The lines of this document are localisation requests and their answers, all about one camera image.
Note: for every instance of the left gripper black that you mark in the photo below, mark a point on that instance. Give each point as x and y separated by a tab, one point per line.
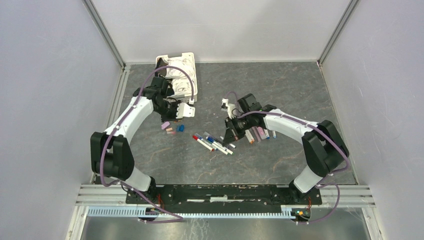
173	117

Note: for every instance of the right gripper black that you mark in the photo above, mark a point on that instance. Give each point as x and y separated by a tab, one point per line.
232	134

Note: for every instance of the pink highlighter cap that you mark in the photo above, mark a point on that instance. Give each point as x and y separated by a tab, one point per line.
165	125

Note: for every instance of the orange cap marker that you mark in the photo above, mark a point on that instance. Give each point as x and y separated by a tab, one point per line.
249	137

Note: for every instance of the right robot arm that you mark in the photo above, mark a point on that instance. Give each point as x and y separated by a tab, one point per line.
325	151

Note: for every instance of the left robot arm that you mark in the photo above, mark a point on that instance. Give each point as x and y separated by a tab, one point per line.
110	150

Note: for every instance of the white plastic basket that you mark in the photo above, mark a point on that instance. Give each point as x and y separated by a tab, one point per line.
181	75

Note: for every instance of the red cap marker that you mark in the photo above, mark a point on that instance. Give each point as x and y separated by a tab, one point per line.
201	141

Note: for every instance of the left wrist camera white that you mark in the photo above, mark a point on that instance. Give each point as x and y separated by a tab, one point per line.
185	110

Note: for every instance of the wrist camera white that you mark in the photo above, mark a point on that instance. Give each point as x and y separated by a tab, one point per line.
185	110
228	108

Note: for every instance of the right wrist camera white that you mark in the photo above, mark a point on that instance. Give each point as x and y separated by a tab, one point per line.
228	108

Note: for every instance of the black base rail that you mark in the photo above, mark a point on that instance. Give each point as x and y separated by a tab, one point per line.
230	198

